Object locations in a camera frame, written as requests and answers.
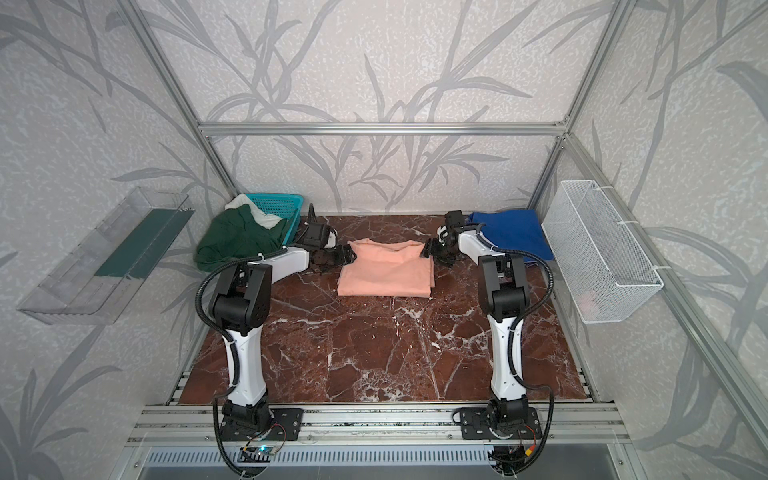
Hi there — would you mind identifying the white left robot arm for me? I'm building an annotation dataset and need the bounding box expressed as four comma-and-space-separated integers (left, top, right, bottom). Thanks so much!
195, 244, 357, 432

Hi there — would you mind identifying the right black corrugated cable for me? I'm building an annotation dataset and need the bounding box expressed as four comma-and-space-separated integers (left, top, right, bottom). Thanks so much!
473, 223, 556, 475

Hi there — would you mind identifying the aluminium frame crossbar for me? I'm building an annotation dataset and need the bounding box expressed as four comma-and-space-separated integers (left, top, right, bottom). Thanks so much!
198, 122, 565, 136

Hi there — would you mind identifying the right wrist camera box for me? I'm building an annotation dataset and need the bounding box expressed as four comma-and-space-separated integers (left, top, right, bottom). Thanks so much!
437, 210, 467, 243

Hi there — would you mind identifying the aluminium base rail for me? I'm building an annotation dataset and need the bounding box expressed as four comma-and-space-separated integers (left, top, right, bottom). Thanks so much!
112, 401, 644, 479

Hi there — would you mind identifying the pink graphic t-shirt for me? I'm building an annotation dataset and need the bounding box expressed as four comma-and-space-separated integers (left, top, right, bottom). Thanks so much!
337, 239, 435, 298

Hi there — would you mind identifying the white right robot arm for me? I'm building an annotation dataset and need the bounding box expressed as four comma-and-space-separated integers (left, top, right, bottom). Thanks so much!
422, 226, 531, 438

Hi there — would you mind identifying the clear plastic wall shelf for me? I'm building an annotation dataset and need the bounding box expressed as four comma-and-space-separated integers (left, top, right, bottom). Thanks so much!
17, 187, 195, 325

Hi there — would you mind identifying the dark green t-shirt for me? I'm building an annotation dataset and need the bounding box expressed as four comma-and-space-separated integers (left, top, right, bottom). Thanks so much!
193, 206, 289, 272

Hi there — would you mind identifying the white wire mesh basket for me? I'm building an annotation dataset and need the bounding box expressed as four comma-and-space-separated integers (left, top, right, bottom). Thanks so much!
542, 180, 664, 324

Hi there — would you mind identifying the white t-shirt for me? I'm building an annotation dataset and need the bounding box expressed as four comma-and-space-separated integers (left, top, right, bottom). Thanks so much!
225, 194, 282, 230

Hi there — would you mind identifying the blue folded t-shirt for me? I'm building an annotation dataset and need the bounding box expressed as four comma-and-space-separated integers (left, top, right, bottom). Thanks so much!
468, 209, 554, 262

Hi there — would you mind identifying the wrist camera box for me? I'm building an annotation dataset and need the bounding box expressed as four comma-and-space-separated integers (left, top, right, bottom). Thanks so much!
437, 210, 467, 243
294, 222, 337, 250

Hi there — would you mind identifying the teal plastic laundry basket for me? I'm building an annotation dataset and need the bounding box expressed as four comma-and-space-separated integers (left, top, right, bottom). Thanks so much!
246, 193, 304, 246

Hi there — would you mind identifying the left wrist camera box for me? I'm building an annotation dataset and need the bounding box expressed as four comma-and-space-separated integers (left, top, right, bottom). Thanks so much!
294, 222, 337, 250

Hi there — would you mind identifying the green circuit board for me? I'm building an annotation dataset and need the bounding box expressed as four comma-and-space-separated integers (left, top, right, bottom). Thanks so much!
238, 444, 283, 464

